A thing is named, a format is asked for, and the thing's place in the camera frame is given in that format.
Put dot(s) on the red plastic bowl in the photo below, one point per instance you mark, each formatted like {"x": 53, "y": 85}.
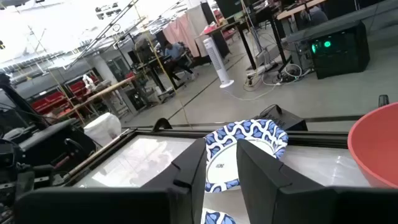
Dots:
{"x": 376, "y": 146}

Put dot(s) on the small black monitor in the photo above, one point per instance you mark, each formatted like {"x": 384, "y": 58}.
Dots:
{"x": 207, "y": 12}

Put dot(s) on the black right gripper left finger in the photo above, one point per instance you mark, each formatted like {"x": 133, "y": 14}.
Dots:
{"x": 174, "y": 199}

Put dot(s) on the black aluminium table frame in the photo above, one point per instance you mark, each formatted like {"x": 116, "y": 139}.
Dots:
{"x": 174, "y": 133}

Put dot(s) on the white tower fan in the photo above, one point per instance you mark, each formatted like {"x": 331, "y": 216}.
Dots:
{"x": 214, "y": 59}

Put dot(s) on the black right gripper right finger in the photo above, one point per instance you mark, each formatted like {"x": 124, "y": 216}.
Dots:
{"x": 280, "y": 199}

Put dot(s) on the long wooden workbench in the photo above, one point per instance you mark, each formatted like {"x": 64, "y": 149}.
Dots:
{"x": 99, "y": 95}

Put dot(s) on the grey table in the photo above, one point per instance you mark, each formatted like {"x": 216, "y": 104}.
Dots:
{"x": 342, "y": 22}

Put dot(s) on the white plastic bag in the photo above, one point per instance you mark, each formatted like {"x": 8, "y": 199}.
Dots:
{"x": 102, "y": 129}

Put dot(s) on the person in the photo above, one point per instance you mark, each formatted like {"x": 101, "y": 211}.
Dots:
{"x": 174, "y": 51}

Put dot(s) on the red storage bin shelf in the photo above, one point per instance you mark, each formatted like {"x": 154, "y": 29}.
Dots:
{"x": 51, "y": 101}

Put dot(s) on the blue patterned paper bowl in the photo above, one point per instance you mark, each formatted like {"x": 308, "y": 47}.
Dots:
{"x": 248, "y": 129}
{"x": 214, "y": 217}

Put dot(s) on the pink cloth curtain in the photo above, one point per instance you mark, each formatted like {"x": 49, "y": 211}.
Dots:
{"x": 182, "y": 31}

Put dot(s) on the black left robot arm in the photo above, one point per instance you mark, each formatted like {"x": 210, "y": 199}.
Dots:
{"x": 53, "y": 140}

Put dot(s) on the large black monitor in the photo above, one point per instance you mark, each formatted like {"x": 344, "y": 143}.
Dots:
{"x": 230, "y": 6}

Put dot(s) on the white cloth curtain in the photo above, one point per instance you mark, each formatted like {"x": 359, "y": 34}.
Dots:
{"x": 197, "y": 21}

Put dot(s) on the cluttered wooden desk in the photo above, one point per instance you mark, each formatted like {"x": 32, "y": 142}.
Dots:
{"x": 217, "y": 29}

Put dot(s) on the black computer case green lights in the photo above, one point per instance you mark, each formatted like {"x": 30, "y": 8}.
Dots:
{"x": 342, "y": 59}

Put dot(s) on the white column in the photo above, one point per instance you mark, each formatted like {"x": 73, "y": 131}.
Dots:
{"x": 104, "y": 70}

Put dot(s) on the black frame clamp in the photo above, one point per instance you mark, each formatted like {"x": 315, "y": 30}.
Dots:
{"x": 161, "y": 124}
{"x": 383, "y": 100}

